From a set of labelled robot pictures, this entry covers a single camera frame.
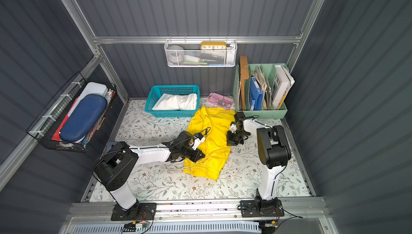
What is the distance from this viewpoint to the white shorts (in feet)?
3.51

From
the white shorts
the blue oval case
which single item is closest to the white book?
the white shorts

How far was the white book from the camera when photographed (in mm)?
955

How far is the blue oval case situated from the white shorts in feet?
1.29
